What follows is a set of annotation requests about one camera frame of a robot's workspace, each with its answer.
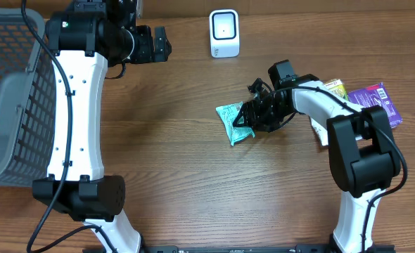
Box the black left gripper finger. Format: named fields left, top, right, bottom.
left=153, top=45, right=172, bottom=63
left=155, top=26, right=168, bottom=46

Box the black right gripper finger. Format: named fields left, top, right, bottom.
left=232, top=112, right=255, bottom=128
left=238, top=100, right=259, bottom=118

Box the teal wet wipes packet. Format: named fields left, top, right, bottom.
left=216, top=102, right=255, bottom=146

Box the white Pantene tube gold cap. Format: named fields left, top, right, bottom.
left=310, top=118, right=328, bottom=146

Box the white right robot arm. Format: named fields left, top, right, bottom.
left=233, top=60, right=407, bottom=252

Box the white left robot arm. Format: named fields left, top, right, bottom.
left=32, top=0, right=172, bottom=253

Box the white barcode scanner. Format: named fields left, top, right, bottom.
left=209, top=9, right=240, bottom=58

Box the dark grey plastic basket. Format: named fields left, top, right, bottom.
left=0, top=8, right=56, bottom=187

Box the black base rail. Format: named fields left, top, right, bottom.
left=141, top=245, right=336, bottom=253

